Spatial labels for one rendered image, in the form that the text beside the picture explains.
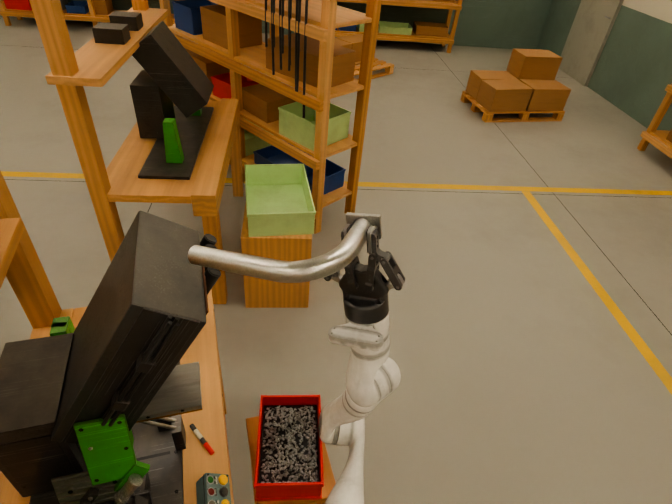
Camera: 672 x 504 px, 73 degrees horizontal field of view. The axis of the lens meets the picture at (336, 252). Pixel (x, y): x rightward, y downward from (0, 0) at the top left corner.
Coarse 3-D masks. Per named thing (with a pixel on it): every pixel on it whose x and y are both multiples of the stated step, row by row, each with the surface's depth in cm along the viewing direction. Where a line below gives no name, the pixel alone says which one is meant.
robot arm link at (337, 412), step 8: (344, 392) 93; (336, 400) 100; (344, 400) 92; (328, 408) 104; (336, 408) 98; (344, 408) 93; (320, 416) 110; (328, 416) 102; (336, 416) 98; (344, 416) 95; (352, 416) 93; (360, 416) 92; (320, 424) 108; (328, 424) 102; (336, 424) 100; (320, 432) 107; (328, 432) 104; (336, 432) 105; (328, 440) 106; (336, 440) 106
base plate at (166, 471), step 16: (144, 432) 148; (160, 432) 148; (144, 448) 144; (160, 448) 144; (160, 464) 141; (176, 464) 141; (160, 480) 137; (176, 480) 137; (32, 496) 131; (48, 496) 131; (160, 496) 133; (176, 496) 134
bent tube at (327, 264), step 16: (352, 224) 70; (368, 224) 69; (352, 240) 64; (192, 256) 67; (208, 256) 66; (224, 256) 65; (240, 256) 64; (256, 256) 64; (320, 256) 62; (336, 256) 62; (352, 256) 63; (240, 272) 64; (256, 272) 62; (272, 272) 61; (288, 272) 60; (304, 272) 60; (320, 272) 61
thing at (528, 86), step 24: (480, 72) 639; (504, 72) 648; (528, 72) 625; (552, 72) 631; (480, 96) 621; (504, 96) 595; (528, 96) 605; (552, 96) 612; (504, 120) 618; (528, 120) 626; (552, 120) 634
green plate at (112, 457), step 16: (80, 432) 111; (96, 432) 112; (112, 432) 113; (128, 432) 115; (96, 448) 114; (112, 448) 115; (128, 448) 117; (96, 464) 116; (112, 464) 117; (128, 464) 119; (96, 480) 118; (112, 480) 119
